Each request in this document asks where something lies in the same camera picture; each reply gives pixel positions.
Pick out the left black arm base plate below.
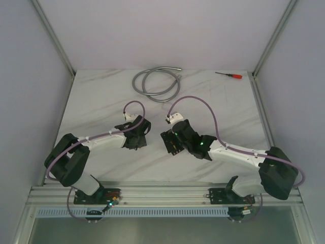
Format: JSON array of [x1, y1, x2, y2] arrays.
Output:
[[74, 188, 120, 205]]

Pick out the aluminium rail frame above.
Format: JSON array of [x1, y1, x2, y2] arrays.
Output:
[[25, 180, 304, 210]]

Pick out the grey coiled metal hose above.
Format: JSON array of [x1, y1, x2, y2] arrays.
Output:
[[132, 66, 183, 103]]

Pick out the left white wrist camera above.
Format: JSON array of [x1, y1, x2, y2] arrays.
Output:
[[123, 112, 138, 122]]

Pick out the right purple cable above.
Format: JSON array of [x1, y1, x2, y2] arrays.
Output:
[[167, 96, 305, 224]]

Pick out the black fuse box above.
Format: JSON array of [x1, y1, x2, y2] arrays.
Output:
[[160, 130, 184, 156]]

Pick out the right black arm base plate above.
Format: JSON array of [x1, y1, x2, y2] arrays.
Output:
[[206, 188, 255, 205]]

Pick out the perforated cable duct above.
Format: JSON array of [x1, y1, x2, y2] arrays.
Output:
[[35, 208, 254, 219]]

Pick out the red handled screwdriver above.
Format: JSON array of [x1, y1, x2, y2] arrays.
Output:
[[215, 72, 242, 79]]

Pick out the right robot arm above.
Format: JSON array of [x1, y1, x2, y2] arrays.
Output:
[[171, 119, 299, 203]]

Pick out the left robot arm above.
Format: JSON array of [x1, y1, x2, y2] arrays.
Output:
[[44, 115, 151, 204]]

